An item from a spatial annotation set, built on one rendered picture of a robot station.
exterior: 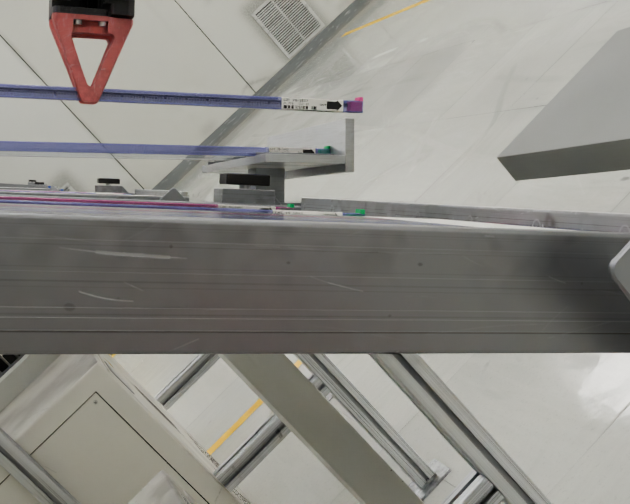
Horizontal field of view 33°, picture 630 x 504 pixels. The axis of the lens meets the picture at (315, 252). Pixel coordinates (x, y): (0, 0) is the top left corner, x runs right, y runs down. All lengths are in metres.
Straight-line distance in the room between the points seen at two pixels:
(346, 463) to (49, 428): 0.68
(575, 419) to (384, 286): 1.48
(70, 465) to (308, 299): 1.52
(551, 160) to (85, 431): 1.07
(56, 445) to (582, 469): 0.91
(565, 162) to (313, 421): 0.50
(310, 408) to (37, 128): 7.24
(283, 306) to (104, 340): 0.08
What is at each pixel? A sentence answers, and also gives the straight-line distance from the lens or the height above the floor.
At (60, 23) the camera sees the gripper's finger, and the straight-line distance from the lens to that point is 0.96.
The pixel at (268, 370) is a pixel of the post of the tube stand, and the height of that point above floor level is 0.56.
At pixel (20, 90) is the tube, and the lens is 0.97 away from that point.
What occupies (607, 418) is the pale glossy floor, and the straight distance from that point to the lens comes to 1.92.
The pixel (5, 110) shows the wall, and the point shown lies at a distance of 8.59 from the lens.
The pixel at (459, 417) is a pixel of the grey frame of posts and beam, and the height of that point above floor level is 0.40.
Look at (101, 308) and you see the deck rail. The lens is 0.49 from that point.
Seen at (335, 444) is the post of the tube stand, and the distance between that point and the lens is 1.48.
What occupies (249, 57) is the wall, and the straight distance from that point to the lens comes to 8.87.
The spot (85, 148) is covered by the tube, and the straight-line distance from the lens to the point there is 1.28.
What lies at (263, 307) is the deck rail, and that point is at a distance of 0.50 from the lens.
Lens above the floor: 0.97
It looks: 14 degrees down
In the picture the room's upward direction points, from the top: 42 degrees counter-clockwise
